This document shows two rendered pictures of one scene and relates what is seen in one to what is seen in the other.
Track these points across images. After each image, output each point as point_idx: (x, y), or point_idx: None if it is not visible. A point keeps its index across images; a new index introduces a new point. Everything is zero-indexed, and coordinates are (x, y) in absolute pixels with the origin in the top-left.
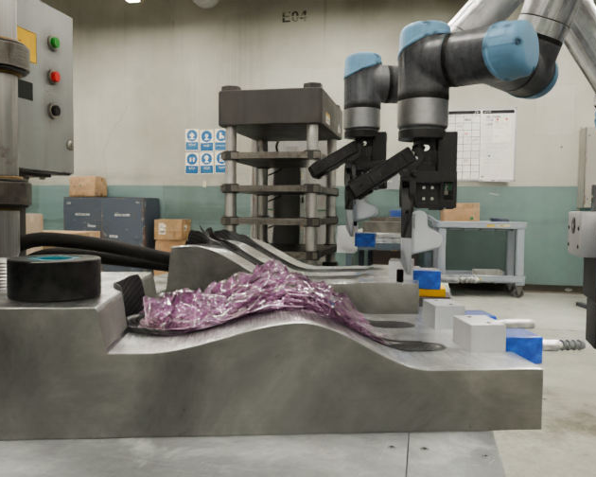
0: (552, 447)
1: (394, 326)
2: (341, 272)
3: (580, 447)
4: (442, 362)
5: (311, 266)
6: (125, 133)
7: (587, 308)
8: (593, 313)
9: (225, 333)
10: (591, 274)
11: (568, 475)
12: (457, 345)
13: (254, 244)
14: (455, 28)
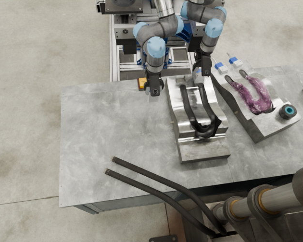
0: None
1: (226, 78)
2: (188, 94)
3: None
4: (249, 69)
5: (174, 107)
6: None
7: (125, 47)
8: (133, 47)
9: (272, 90)
10: (128, 39)
11: (26, 97)
12: (238, 67)
13: (189, 118)
14: (173, 8)
